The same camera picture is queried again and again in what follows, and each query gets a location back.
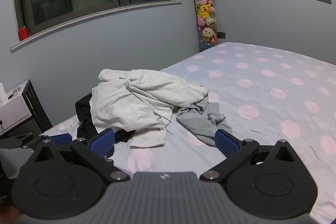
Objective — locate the grey garment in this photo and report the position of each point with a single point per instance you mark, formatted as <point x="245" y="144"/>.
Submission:
<point x="204" y="121"/>

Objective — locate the cream long-sleeve garment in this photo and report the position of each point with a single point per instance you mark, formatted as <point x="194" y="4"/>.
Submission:
<point x="118" y="108"/>

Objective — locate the white bottle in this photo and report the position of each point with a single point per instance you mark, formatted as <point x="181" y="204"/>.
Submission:
<point x="2" y="94"/>

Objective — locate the black garment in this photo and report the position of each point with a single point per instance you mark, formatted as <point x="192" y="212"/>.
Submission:
<point x="84" y="108"/>

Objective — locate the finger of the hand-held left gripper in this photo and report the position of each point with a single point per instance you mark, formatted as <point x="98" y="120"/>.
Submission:
<point x="61" y="138"/>

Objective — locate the clear tube of plush toys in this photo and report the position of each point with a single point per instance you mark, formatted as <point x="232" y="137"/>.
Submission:
<point x="206" y="14"/>

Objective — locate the polka dot bed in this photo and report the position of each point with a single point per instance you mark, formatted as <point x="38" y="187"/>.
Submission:
<point x="262" y="108"/>

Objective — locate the black slatted frame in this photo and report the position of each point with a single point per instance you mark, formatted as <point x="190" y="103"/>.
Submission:
<point x="36" y="106"/>

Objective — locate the dark wall socket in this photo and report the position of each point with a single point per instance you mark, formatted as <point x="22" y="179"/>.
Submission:
<point x="221" y="35"/>

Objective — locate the white window sill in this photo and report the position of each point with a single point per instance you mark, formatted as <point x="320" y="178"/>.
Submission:
<point x="92" y="16"/>

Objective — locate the red bottle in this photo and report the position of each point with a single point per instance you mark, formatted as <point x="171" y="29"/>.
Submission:
<point x="22" y="33"/>

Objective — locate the white nightstand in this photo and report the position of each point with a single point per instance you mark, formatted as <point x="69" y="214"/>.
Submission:
<point x="13" y="111"/>

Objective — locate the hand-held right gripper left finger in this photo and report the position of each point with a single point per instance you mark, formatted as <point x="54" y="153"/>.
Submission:
<point x="101" y="142"/>

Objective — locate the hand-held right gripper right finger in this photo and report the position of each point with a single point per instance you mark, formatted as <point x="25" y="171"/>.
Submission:
<point x="226" y="141"/>

